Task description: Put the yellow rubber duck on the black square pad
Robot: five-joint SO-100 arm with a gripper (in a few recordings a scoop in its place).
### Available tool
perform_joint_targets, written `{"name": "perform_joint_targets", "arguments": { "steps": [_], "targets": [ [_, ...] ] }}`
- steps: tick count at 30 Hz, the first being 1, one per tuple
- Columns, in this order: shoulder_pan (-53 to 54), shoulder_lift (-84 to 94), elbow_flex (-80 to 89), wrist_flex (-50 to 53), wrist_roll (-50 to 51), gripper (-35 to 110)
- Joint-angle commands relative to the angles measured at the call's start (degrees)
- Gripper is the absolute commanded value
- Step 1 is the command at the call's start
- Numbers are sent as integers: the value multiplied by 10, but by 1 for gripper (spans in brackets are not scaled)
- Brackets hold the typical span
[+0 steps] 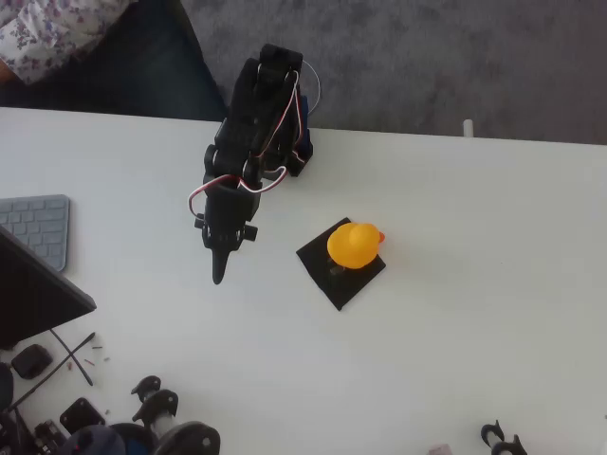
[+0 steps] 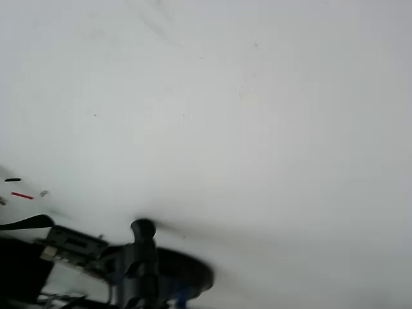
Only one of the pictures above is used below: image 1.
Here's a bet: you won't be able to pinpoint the yellow rubber duck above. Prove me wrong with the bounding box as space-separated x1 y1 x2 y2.
325 222 386 270

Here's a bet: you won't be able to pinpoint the person's left forearm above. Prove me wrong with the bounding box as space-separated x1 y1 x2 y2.
0 59 23 87

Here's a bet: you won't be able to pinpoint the black square pad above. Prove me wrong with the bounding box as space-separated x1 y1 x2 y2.
295 216 388 314

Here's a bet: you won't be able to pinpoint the blue table clamp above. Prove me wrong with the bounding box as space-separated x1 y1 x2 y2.
296 94 314 148

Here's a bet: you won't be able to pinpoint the black stand clamp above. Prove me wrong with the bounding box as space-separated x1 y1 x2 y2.
490 434 528 455
131 389 180 426
480 418 505 447
131 375 162 404

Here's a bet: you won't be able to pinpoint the person in floral shirt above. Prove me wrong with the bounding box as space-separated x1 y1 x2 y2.
0 0 230 120

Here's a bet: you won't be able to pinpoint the black round stand base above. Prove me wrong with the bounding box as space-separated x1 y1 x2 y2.
154 421 222 455

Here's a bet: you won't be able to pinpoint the grey keyboard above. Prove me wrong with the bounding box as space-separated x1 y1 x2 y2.
0 193 71 273

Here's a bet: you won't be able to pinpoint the dark laptop screen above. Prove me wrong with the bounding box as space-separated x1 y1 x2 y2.
0 226 98 352

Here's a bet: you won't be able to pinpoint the small black box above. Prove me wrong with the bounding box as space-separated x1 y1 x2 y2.
10 344 53 380

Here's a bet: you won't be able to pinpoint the dark grey round knob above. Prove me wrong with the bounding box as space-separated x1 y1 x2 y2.
61 425 127 455

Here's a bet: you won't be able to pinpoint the small circuit board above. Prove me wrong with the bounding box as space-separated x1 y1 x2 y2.
32 419 67 451

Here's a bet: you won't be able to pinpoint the floral shirt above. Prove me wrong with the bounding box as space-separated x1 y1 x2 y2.
0 0 137 85

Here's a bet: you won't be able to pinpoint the white red servo cable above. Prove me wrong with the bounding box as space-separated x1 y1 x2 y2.
186 165 289 218
255 59 322 165

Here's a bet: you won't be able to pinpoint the black square bracket plate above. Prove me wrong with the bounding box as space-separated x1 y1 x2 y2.
59 396 106 435

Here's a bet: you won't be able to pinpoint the black tangled cables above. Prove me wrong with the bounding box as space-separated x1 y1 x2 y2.
0 408 37 455

